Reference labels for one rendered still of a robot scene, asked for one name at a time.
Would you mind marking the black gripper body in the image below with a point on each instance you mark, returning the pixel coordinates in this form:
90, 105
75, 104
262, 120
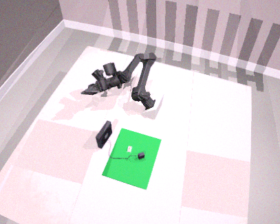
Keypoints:
104, 84

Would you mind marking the green board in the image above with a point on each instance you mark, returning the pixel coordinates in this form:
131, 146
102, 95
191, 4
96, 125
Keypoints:
133, 171

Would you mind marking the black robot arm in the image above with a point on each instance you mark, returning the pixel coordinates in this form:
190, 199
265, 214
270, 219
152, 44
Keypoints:
138, 93

